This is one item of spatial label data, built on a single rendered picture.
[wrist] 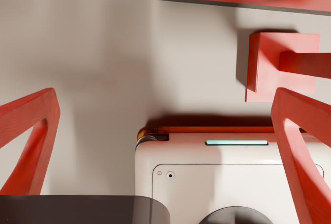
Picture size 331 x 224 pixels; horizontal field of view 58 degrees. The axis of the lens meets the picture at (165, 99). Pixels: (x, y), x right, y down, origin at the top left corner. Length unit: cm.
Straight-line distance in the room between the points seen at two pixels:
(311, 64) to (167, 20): 52
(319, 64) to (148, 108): 61
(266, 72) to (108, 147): 65
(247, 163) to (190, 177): 17
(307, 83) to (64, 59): 86
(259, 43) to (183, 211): 59
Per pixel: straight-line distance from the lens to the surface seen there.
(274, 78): 107
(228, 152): 91
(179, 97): 113
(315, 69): 84
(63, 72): 118
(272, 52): 106
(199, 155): 90
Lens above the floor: 112
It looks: 81 degrees down
